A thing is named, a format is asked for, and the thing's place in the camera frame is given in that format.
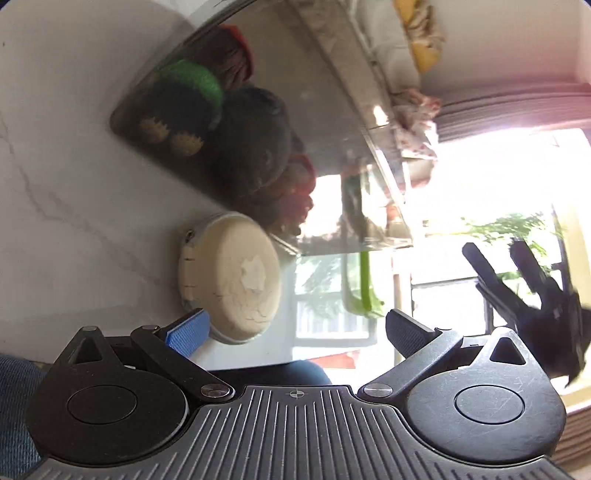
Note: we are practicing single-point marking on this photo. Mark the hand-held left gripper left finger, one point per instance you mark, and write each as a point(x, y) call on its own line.
point(187, 336)

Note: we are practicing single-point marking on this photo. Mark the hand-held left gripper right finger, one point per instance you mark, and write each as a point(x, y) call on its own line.
point(408, 337)

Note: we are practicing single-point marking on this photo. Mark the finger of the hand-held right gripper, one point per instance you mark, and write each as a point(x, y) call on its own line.
point(531, 267)
point(489, 277)

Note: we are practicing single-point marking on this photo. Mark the lime green plastic bowl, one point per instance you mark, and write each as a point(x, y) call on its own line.
point(367, 290)

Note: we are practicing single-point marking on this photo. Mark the white marble desktop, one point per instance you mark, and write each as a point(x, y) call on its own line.
point(69, 184)

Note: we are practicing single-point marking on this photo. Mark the green plant outside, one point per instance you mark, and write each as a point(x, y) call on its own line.
point(508, 230)

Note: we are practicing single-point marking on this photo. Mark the round cream case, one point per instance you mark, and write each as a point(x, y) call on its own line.
point(231, 277)

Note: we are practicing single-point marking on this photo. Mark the grey curtain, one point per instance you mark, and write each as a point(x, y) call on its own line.
point(508, 108)

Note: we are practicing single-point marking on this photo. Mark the pink patterned cloth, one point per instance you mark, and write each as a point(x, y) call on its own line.
point(418, 124)

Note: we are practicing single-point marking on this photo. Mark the person's blue jeans leg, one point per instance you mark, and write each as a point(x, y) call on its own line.
point(16, 415)

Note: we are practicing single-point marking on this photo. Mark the dark plush ball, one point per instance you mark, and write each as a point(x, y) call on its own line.
point(254, 138)

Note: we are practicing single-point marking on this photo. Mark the clear plastic storage box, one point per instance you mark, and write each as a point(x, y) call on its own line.
point(323, 115)

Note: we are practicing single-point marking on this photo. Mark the black and green knitted hat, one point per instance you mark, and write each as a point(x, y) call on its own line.
point(178, 104)

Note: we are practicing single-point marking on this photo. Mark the yellow pillow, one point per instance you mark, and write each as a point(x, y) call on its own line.
point(422, 53)

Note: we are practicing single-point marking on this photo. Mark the bed with grey sheet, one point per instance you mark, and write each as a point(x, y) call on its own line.
point(388, 41)

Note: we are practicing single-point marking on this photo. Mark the brown and red knitted item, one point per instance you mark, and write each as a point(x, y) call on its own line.
point(233, 57)

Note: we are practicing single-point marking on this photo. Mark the window frame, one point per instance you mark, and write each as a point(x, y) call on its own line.
point(438, 295)

